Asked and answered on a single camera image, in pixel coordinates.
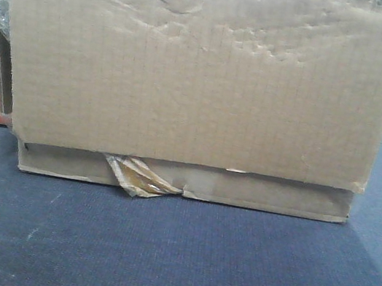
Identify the large brown cardboard box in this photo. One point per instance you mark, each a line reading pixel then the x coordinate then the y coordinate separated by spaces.
pixel 273 105

